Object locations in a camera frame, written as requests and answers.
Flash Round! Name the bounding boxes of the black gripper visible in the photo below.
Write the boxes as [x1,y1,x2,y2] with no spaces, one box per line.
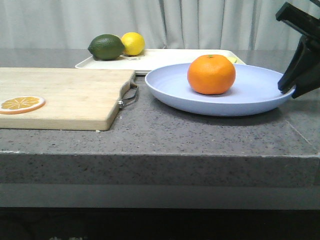
[275,2,320,99]

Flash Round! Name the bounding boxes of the light blue plate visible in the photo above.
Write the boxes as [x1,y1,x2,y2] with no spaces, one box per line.
[145,63,295,117]

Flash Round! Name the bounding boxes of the orange fruit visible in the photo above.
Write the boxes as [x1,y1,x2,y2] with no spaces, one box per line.
[187,54,236,95]

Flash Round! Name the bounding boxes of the cream plastic tray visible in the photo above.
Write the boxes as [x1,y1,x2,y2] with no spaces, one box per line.
[75,49,244,76]

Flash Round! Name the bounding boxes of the yellow-green spoon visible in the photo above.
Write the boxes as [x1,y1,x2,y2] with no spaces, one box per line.
[226,56,237,64]

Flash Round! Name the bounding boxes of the yellow lemon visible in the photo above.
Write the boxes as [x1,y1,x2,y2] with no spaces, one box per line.
[121,32,145,56]

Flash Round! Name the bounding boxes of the green lime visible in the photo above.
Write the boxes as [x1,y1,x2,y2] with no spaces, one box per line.
[87,34,125,61]

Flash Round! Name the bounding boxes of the wooden cutting board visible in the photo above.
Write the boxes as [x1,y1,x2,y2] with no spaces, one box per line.
[0,67,135,131]

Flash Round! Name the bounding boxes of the white curtain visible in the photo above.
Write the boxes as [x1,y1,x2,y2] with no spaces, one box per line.
[0,0,320,52]

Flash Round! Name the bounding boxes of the orange slice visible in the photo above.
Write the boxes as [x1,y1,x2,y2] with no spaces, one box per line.
[0,95,46,115]

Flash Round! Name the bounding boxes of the metal cutting board handle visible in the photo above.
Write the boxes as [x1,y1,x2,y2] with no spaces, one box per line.
[117,81,139,109]

